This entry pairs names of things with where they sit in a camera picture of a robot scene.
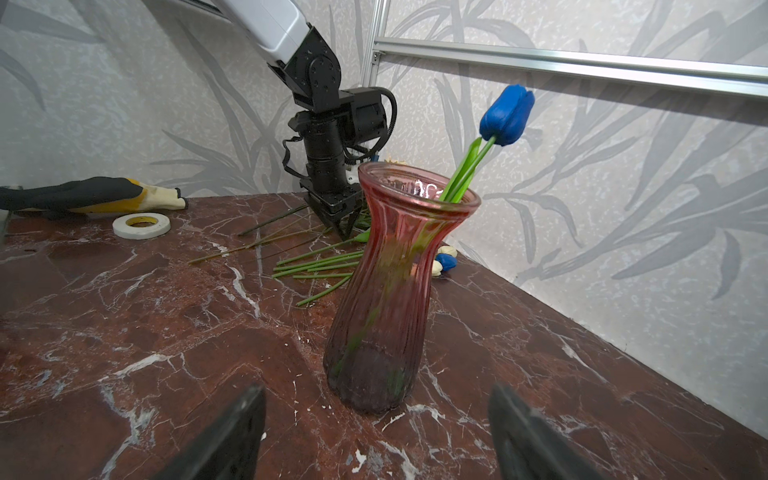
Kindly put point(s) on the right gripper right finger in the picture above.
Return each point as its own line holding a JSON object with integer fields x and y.
{"x": 526, "y": 446}

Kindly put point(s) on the blue tulip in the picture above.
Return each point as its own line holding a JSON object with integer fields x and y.
{"x": 502, "y": 124}

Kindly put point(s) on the black work glove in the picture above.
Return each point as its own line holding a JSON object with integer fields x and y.
{"x": 95, "y": 195}

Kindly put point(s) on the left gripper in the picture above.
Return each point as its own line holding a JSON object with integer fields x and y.
{"x": 355, "y": 131}

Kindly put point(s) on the tulip bunch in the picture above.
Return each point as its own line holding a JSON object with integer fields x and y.
{"x": 336, "y": 266}

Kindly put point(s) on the red glass vase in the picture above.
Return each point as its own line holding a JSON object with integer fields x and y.
{"x": 375, "y": 343}

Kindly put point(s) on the white tape roll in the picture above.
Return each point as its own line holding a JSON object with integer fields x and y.
{"x": 141, "y": 226}

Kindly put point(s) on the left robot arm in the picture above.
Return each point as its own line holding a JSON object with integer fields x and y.
{"x": 294, "y": 50}

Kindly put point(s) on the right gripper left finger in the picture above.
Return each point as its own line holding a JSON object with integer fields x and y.
{"x": 229, "y": 447}

